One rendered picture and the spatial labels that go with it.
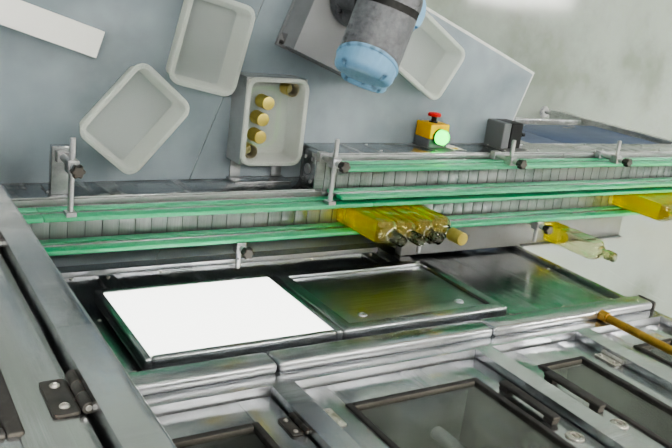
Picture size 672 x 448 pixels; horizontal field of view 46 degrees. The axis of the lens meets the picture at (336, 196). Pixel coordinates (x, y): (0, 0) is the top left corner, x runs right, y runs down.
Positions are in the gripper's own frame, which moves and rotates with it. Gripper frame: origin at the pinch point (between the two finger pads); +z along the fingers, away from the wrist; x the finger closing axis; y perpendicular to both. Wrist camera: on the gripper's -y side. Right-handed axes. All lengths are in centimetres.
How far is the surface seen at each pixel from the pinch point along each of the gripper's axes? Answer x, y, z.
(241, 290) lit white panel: 57, -52, -25
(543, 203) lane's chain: 7, -154, -7
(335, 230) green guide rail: 37, -78, -14
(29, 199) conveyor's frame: 55, -5, -7
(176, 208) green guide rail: 45, -35, -13
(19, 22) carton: 21.1, 8.7, -0.4
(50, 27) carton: 19.5, 2.7, -0.4
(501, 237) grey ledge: 22, -143, -7
